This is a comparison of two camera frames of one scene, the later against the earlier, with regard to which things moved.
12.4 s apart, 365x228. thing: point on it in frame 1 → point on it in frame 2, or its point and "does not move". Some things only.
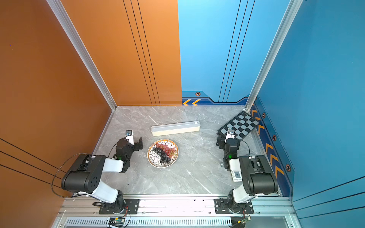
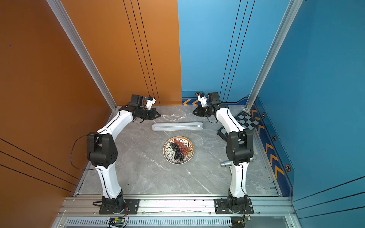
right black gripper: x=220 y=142 → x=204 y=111
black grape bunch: x=162 y=155 → x=177 y=152
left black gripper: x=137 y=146 → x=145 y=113
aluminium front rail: x=177 y=206 does not move
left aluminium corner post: x=61 y=14 does not move
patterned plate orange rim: x=162 y=153 → x=168 y=153
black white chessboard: x=242 y=125 does not move
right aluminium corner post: x=293 y=8 does not move
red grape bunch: x=168 y=151 → x=184 y=149
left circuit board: x=118 y=222 does not move
